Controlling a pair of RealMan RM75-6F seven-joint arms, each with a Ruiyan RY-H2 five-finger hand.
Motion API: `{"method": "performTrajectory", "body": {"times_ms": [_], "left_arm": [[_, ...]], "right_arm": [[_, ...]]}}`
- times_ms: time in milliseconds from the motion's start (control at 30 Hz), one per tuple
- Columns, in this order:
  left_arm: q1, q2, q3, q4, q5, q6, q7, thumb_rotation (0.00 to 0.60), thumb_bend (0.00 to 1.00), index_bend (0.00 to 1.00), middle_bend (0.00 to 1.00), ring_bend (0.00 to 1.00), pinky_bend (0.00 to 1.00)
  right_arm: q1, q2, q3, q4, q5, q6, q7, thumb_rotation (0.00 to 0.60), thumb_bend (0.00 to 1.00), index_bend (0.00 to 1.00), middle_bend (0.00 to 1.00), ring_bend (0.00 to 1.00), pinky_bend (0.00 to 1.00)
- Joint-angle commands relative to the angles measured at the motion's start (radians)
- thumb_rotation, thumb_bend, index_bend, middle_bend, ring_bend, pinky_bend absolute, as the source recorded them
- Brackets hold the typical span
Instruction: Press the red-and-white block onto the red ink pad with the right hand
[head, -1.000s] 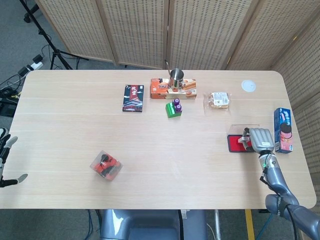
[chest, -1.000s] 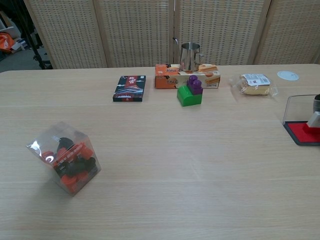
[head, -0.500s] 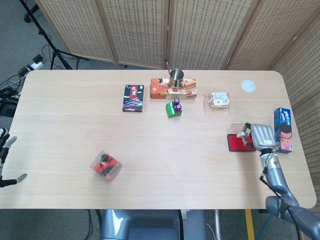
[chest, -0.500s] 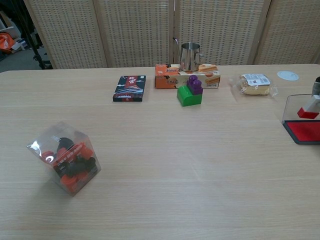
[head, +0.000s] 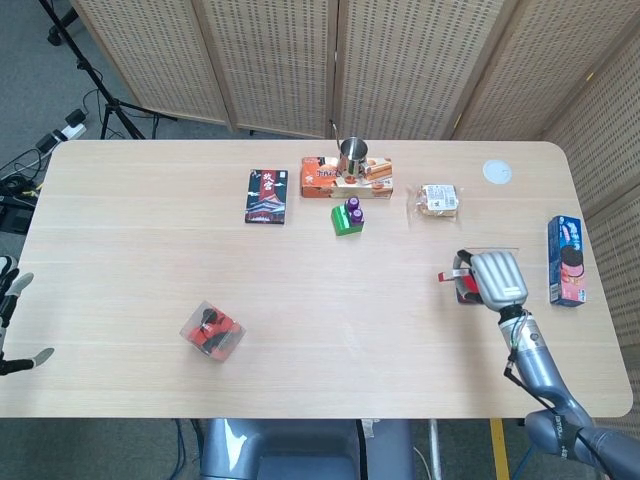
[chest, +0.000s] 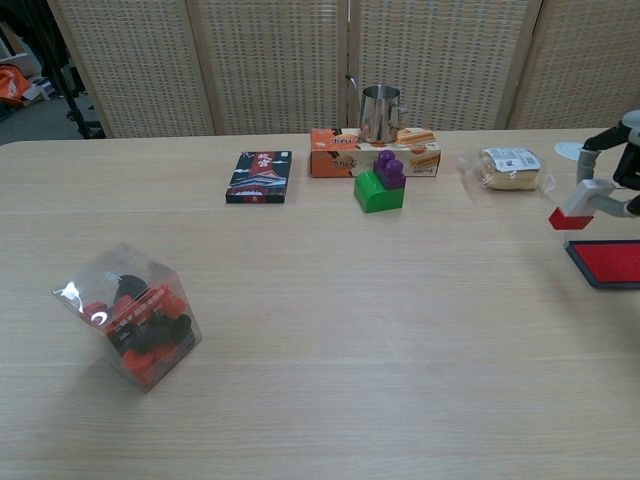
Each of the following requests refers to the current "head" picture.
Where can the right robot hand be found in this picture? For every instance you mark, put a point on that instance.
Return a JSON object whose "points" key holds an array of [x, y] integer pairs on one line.
{"points": [[500, 277]]}

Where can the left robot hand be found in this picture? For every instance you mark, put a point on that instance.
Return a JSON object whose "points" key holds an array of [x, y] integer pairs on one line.
{"points": [[22, 282]]}

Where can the red and white stamp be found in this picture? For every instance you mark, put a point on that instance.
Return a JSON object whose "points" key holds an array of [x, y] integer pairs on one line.
{"points": [[443, 277]]}

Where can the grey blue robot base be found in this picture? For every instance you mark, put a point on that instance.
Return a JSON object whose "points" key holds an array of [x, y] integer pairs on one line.
{"points": [[280, 450]]}

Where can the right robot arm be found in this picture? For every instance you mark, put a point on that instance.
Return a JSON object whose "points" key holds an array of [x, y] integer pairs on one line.
{"points": [[537, 360]]}

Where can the black floor pedal box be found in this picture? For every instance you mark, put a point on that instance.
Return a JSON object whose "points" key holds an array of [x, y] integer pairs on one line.
{"points": [[15, 217]]}

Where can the blue sandwich cookie box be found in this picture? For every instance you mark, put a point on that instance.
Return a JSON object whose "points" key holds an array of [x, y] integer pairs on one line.
{"points": [[567, 265]]}

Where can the plastic wrapped bread pack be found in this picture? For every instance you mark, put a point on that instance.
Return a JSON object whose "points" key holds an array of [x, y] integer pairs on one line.
{"points": [[437, 200]]}

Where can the white round table grommet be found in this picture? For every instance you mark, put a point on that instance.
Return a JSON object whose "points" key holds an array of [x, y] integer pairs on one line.
{"points": [[497, 171]]}

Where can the purple toy building block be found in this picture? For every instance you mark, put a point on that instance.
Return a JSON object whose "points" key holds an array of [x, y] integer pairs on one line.
{"points": [[356, 214]]}

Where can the white power strip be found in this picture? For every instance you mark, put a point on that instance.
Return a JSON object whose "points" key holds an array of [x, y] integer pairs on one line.
{"points": [[70, 131]]}

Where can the green toy building block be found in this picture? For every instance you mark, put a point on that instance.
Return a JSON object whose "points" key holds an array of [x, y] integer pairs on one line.
{"points": [[342, 225]]}

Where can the metal table leg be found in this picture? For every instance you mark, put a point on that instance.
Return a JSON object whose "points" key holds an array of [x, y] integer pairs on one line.
{"points": [[434, 450]]}

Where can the stainless steel pitcher cup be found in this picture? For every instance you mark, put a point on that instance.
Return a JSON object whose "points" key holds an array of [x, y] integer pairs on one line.
{"points": [[351, 157]]}

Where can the clear box red black pieces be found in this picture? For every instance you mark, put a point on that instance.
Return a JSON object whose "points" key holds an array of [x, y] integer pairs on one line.
{"points": [[212, 330]]}

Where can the black tripod stand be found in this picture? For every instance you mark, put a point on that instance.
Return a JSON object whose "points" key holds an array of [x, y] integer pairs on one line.
{"points": [[107, 100]]}

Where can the orange wafer biscuit box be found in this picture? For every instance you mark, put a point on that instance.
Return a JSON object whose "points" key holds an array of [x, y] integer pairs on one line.
{"points": [[320, 182]]}

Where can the dark palace print card box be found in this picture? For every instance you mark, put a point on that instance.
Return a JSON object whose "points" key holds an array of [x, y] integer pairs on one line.
{"points": [[266, 197]]}

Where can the rattan folding screen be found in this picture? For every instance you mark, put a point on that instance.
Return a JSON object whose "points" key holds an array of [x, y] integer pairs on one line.
{"points": [[280, 65]]}

